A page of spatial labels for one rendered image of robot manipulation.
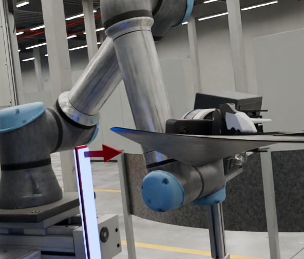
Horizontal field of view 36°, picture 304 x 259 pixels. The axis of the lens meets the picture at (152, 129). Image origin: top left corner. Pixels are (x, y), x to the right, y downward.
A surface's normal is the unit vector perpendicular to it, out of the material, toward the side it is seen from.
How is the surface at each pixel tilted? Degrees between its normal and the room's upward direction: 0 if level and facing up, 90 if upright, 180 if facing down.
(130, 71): 89
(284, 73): 90
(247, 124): 54
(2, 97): 90
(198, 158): 156
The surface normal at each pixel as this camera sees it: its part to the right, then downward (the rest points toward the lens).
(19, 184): -0.08, -0.25
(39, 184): 0.56, -0.32
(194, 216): -0.63, 0.11
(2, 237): -0.44, 0.10
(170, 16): 0.58, 0.75
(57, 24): 0.78, -0.05
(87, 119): 0.61, 0.06
